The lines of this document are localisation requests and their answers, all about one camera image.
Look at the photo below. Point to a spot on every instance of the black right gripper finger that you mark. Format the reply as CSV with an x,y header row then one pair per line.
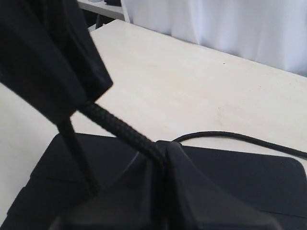
x,y
48,57

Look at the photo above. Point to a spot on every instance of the white backdrop curtain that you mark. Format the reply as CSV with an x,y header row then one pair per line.
x,y
270,32

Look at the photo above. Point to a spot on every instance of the white table in background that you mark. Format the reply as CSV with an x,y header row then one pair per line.
x,y
101,8

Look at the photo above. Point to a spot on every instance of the black plastic tool case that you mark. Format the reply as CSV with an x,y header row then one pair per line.
x,y
271,184

